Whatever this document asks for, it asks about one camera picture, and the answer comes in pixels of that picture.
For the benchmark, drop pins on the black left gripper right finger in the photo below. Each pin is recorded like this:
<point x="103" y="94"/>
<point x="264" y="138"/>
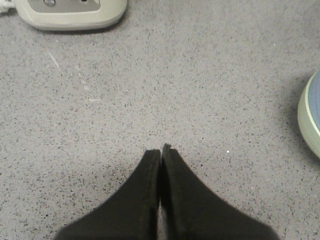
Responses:
<point x="194" y="212"/>

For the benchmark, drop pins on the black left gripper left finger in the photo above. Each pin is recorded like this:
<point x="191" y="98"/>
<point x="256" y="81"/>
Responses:
<point x="131" y="213"/>

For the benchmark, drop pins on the light blue bowl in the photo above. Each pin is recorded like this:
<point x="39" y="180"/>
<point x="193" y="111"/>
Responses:
<point x="314" y="98"/>

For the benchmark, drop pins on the light green bowl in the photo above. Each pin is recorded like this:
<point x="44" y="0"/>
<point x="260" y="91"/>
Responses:
<point x="307" y="126"/>

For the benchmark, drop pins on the cream white toaster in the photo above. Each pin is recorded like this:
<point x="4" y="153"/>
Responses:
<point x="70" y="15"/>

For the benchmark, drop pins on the white power plug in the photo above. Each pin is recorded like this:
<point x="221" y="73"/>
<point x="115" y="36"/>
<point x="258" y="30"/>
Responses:
<point x="6" y="5"/>

